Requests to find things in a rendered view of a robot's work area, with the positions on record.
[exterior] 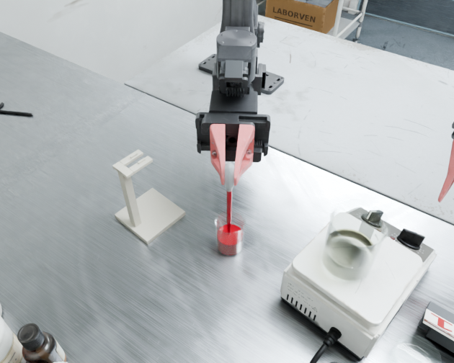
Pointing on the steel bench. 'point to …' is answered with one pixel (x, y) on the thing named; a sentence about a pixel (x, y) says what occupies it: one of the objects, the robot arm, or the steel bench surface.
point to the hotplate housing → (355, 339)
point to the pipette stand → (144, 203)
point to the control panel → (411, 248)
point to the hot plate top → (386, 285)
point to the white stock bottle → (1, 341)
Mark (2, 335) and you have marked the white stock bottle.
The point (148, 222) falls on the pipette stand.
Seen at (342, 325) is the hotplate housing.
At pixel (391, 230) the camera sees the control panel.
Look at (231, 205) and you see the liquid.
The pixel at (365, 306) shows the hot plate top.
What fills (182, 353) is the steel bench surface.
